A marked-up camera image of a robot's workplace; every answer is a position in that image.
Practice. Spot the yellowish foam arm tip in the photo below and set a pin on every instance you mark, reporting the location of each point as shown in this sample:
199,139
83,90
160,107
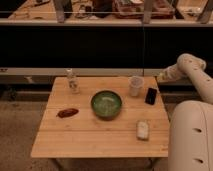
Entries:
168,74

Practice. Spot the black eraser block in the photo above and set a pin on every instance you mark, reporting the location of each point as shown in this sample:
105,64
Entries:
151,96

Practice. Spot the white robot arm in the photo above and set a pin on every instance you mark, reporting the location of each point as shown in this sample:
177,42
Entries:
191,125

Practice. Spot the translucent plastic cup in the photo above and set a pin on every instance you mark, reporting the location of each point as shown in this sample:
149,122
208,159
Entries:
135,85

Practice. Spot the white rectangular sponge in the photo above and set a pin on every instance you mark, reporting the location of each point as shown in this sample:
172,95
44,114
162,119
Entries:
142,130

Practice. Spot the green ceramic bowl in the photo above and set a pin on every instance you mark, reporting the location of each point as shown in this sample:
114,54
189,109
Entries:
106,104

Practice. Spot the wooden folding table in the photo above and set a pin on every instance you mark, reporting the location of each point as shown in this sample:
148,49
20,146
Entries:
86,136

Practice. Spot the small clear plastic bottle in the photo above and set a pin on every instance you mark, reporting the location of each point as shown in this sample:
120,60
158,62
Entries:
72,81

